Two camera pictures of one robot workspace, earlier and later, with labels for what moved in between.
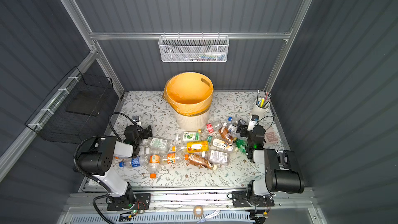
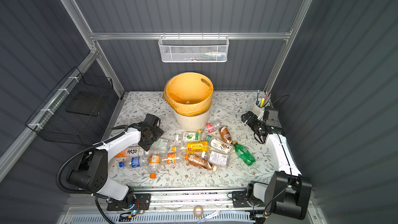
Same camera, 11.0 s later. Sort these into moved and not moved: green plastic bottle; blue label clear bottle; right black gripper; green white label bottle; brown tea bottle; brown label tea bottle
Moved: green plastic bottle; right black gripper
Not moved: blue label clear bottle; brown label tea bottle; green white label bottle; brown tea bottle
